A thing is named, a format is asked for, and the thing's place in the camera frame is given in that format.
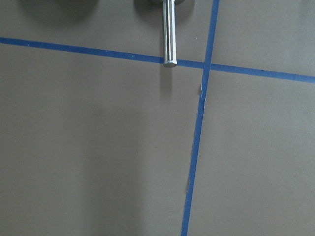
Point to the metal ice scoop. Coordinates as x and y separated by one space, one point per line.
169 30

